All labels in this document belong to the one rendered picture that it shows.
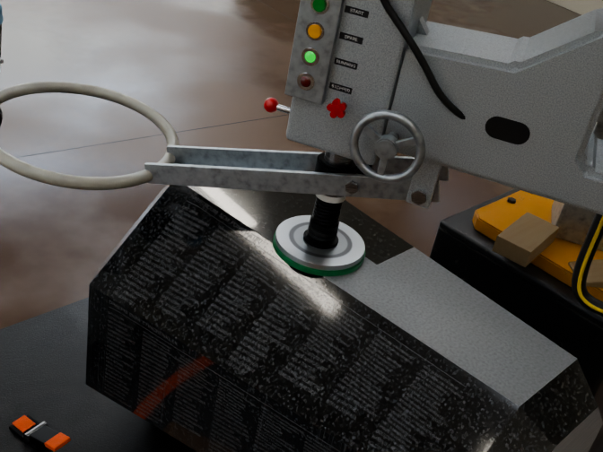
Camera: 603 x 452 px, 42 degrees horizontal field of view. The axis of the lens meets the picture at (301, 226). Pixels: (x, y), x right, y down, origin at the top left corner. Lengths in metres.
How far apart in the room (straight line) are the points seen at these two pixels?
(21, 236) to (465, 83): 2.21
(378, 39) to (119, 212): 2.16
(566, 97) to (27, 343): 1.94
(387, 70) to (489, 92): 0.19
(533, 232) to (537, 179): 0.68
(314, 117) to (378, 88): 0.15
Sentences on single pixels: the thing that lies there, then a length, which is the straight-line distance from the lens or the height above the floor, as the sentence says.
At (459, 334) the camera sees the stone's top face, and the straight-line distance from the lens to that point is 1.73.
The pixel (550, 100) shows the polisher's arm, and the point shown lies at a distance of 1.52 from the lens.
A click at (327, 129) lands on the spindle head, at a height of 1.20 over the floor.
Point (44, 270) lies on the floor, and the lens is 3.15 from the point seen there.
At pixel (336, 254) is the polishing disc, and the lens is 1.82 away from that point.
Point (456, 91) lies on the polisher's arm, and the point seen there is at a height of 1.35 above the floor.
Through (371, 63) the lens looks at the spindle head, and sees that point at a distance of 1.54.
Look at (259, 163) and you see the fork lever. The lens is 1.88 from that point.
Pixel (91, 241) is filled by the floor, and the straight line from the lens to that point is 3.31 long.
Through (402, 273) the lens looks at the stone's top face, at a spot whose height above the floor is 0.85.
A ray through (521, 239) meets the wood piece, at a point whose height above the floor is 0.83.
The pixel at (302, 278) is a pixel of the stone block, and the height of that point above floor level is 0.83.
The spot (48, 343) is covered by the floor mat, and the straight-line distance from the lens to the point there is 2.80.
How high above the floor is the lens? 1.87
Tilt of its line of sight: 32 degrees down
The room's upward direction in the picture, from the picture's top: 11 degrees clockwise
